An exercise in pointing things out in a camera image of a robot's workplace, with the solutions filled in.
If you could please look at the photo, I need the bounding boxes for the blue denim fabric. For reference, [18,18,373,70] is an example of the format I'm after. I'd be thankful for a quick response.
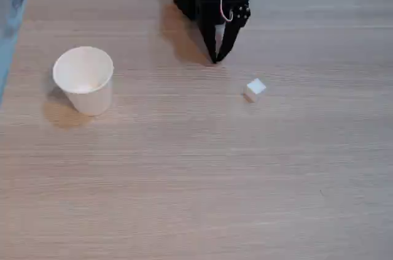
[0,0,30,39]

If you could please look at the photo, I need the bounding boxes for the white paper cup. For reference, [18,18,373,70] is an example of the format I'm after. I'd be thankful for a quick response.
[52,45,114,117]

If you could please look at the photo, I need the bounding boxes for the small white cube block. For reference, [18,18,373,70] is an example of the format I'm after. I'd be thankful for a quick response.
[244,77,267,103]

